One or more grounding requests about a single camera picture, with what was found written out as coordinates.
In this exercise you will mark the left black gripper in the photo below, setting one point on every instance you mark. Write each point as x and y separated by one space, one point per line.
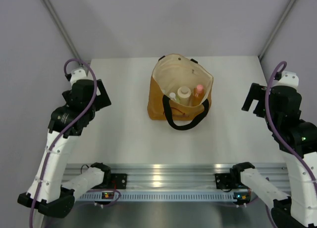
101 100

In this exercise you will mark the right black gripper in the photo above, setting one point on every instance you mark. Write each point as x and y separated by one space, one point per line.
256 92

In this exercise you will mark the orange bottle pink cap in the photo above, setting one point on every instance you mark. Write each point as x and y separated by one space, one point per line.
198 95

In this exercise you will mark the yellow pump lotion bottle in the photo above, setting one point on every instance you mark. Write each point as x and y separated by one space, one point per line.
174 97

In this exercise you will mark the tan canvas tote bag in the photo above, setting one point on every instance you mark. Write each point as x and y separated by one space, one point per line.
169 74

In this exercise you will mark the beige cylindrical bottle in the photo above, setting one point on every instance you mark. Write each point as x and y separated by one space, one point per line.
184 93

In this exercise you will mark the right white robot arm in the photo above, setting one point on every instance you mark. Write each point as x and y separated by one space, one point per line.
297 140

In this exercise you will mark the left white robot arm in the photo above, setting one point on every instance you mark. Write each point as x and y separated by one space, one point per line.
48 194

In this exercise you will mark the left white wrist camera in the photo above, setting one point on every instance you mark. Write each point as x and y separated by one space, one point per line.
76 74

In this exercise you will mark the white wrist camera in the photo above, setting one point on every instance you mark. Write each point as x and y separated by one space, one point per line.
76 74
289 79

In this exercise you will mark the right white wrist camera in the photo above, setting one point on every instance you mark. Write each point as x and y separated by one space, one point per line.
289 79

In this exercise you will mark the right aluminium frame post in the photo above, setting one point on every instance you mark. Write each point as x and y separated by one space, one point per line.
276 28

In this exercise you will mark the aluminium frame post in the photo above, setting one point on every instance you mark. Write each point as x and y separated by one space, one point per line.
276 28
60 27

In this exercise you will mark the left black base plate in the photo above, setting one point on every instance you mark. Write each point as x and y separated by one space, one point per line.
118 181

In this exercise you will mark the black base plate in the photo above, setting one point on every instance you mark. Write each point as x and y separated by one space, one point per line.
224 182
118 181

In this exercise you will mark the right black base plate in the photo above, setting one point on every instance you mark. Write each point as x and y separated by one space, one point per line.
224 182

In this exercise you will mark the aluminium mounting rail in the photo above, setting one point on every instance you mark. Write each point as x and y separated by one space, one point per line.
183 176

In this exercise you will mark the slotted grey cable duct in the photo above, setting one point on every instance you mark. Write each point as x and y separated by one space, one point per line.
181 196

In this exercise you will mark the left aluminium frame post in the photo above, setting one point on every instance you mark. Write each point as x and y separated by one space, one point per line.
60 27

